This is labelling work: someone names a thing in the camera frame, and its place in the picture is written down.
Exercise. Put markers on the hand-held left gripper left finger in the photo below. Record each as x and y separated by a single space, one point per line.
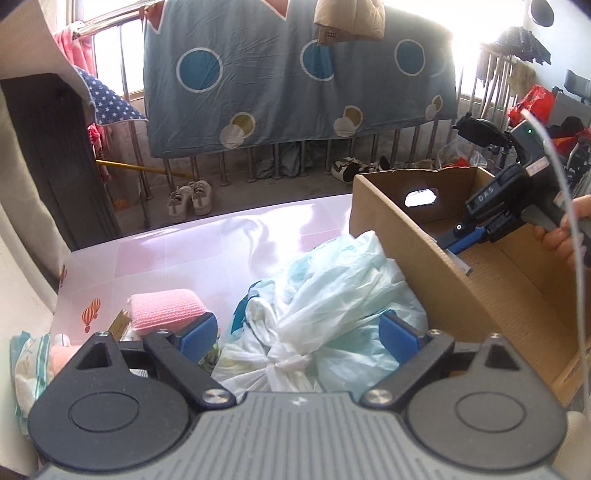
198 337

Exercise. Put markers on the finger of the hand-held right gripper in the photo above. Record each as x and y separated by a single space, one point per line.
461 242

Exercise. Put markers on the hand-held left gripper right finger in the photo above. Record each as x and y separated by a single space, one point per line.
399 339

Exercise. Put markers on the pink knitted cloth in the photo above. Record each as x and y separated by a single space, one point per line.
161 309

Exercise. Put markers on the cardboard box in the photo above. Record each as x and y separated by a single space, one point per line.
461 314

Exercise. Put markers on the gold tissue pack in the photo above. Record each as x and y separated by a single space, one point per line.
121 325

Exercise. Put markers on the pink plush toy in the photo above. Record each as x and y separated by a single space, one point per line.
62 355

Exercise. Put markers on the person's right hand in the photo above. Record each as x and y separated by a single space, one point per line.
554 241

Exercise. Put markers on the wheelchair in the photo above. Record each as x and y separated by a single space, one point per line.
475 131

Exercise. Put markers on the white plastic bag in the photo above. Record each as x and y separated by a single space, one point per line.
318 295

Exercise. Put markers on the red plastic bag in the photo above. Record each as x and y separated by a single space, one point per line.
531 104

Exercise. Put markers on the black and white shoe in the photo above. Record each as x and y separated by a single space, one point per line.
348 170
381 164

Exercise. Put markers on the beige hanging towel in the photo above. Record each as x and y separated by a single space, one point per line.
521 78

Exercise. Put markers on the white sneaker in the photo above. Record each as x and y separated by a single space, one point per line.
202 197
179 203

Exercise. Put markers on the dark plaid clothes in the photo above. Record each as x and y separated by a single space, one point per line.
524 44

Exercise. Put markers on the metal railing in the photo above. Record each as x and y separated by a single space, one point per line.
225 168

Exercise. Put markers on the yellow pole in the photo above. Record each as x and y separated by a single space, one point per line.
138 167

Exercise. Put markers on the grey blue cloth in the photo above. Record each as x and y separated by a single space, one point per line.
291 161

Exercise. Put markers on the black round hanging object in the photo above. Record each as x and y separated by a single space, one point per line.
541 11

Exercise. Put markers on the dark sliding door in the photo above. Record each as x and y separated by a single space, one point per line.
55 161

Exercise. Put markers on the beige jacket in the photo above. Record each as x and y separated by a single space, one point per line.
351 18

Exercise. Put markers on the blue dotted bed sheet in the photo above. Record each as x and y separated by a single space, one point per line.
277 101

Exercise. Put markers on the blue star patterned cloth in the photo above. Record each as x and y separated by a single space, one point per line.
108 104

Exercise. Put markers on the beige curtain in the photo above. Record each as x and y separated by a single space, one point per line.
27 41

